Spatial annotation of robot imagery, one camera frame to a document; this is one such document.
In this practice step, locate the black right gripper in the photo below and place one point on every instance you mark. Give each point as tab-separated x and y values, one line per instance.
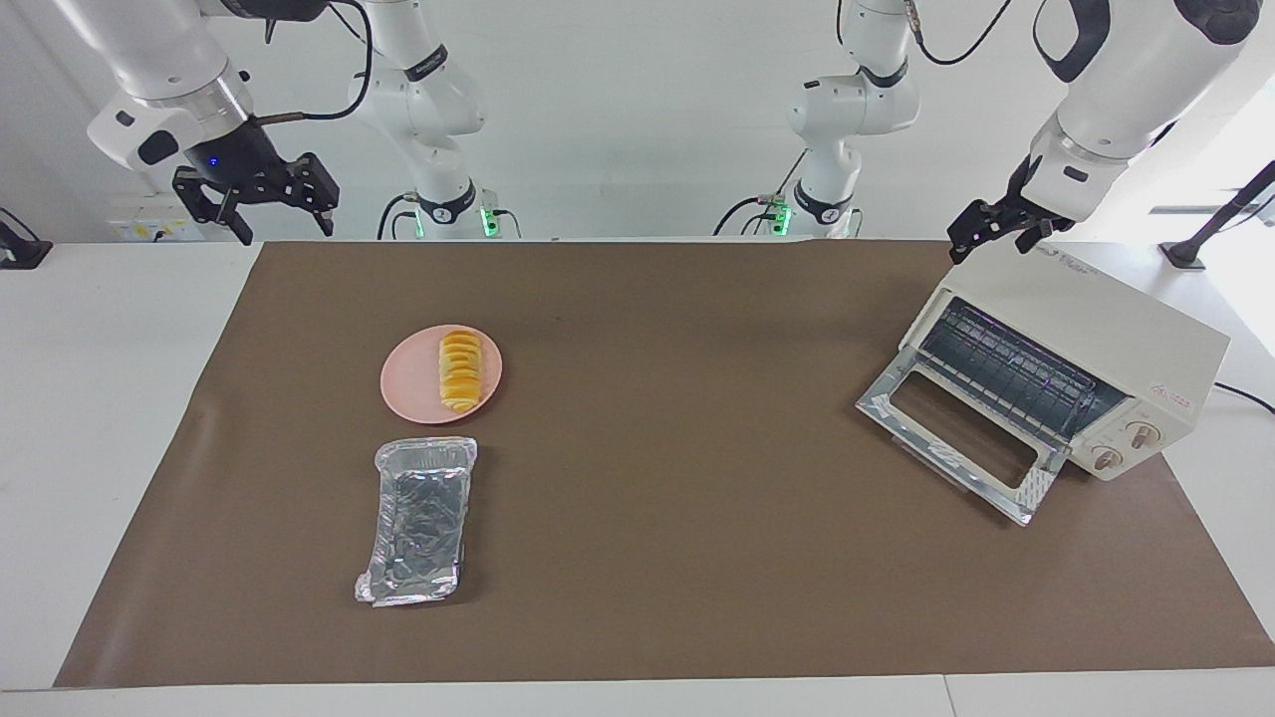
234	159

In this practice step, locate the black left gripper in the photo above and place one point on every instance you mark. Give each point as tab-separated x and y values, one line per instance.
1026	209

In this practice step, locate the sliced yellow bread loaf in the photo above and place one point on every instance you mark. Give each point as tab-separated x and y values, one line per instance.
459	373

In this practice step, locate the aluminium foil tray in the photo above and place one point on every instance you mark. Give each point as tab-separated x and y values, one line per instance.
418	518

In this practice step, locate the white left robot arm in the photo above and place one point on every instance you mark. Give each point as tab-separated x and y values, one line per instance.
1126	70

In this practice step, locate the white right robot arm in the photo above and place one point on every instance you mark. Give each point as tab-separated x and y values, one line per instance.
169	50

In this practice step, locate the cream toaster oven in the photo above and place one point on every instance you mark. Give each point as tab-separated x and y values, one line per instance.
1096	319

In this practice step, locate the metal oven rack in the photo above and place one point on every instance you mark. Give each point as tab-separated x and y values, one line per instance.
1006	363

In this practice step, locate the cream oven knob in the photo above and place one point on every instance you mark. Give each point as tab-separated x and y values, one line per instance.
1143	434
1106	458

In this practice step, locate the glass oven door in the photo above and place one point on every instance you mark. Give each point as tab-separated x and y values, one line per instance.
1036	488

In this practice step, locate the pink round plate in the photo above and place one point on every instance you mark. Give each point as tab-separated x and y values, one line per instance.
413	378

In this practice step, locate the black table clamp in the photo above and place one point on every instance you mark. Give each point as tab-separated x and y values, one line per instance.
25	254

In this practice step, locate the brown table mat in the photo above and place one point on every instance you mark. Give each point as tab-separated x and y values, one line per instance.
647	548

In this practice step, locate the white wall socket box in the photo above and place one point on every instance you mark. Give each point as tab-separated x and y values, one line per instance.
149	214

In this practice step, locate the black camera stand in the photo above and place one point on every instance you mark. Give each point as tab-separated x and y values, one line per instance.
1185	254

